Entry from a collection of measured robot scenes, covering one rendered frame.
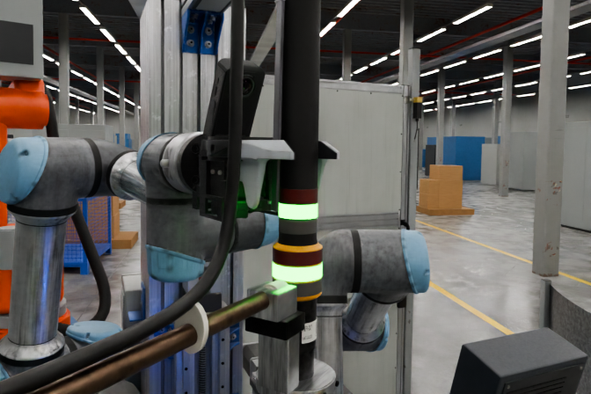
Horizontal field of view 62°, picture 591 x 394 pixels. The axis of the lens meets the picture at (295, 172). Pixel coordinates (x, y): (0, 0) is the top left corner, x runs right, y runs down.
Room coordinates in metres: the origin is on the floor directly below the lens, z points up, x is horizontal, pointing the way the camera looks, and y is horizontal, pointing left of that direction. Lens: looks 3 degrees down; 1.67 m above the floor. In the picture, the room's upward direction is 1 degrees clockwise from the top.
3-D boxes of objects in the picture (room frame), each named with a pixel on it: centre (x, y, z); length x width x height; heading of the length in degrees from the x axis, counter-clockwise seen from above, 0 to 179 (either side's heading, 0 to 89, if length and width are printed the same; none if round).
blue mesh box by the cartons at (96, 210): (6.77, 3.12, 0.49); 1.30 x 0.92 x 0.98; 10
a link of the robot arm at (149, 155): (0.66, 0.16, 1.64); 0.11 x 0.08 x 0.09; 35
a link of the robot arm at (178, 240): (0.67, 0.15, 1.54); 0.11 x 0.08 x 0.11; 140
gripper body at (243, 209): (0.53, 0.07, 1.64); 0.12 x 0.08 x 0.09; 35
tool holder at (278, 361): (0.42, 0.00, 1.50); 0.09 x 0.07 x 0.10; 150
